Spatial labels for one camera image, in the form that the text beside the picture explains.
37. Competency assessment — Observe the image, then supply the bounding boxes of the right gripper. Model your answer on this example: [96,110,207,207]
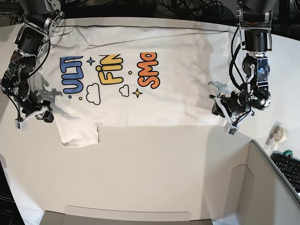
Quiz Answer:
[16,90,54,123]

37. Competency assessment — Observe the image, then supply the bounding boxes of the black monitor corner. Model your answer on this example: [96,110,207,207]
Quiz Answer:
[0,155,24,225]

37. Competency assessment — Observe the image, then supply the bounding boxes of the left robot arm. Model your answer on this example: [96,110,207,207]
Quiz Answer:
[210,0,277,135]

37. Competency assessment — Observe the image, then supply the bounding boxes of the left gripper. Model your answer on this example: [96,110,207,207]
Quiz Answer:
[209,91,255,126]

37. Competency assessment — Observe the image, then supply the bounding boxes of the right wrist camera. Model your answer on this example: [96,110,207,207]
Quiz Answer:
[15,119,28,131]

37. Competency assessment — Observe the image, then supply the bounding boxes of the beige cardboard box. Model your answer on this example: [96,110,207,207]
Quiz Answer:
[40,140,300,225]

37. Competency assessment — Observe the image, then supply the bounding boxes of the clear tape dispenser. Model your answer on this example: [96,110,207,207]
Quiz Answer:
[265,121,289,150]

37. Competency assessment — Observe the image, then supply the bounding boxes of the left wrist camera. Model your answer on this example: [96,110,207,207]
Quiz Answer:
[224,123,239,136]

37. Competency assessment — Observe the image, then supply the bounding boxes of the white printed t-shirt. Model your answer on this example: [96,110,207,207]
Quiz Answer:
[30,26,233,147]

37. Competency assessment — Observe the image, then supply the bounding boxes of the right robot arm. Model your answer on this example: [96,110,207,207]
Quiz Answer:
[0,0,63,125]

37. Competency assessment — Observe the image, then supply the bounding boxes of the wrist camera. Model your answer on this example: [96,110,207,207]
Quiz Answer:
[15,119,28,131]
[224,123,239,136]

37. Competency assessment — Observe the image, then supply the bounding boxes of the green tape roll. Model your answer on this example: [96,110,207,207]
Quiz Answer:
[283,150,293,158]

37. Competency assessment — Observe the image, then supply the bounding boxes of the black computer keyboard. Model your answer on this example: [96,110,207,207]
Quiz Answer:
[270,153,300,193]

